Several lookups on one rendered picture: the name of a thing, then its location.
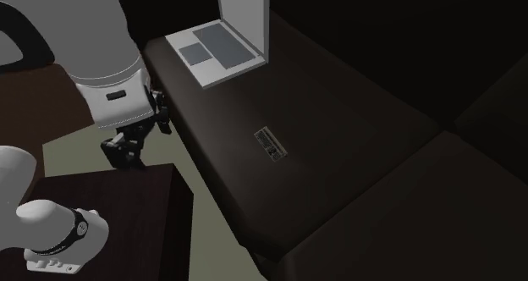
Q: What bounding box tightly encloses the grey open laptop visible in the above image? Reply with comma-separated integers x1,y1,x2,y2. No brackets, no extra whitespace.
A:
164,0,272,91

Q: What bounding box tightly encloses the grey remote control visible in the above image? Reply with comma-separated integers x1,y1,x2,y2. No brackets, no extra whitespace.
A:
253,125,289,163

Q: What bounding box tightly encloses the dark brown sofa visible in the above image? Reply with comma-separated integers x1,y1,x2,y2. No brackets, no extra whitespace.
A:
140,8,528,281

